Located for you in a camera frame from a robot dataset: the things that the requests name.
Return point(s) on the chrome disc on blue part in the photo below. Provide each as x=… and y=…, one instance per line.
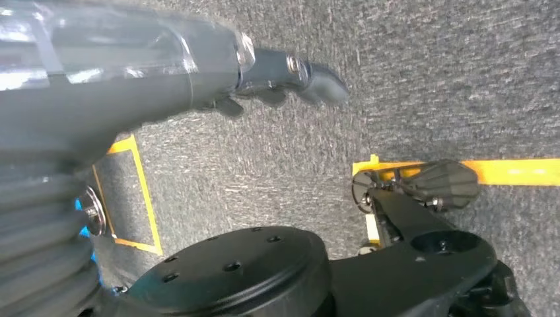
x=94, y=210

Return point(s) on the yellow floor tape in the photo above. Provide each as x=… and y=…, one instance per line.
x=516, y=172
x=142, y=183

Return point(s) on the silver robot left leg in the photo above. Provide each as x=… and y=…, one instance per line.
x=240, y=271

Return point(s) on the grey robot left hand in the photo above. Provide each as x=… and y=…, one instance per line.
x=109, y=100

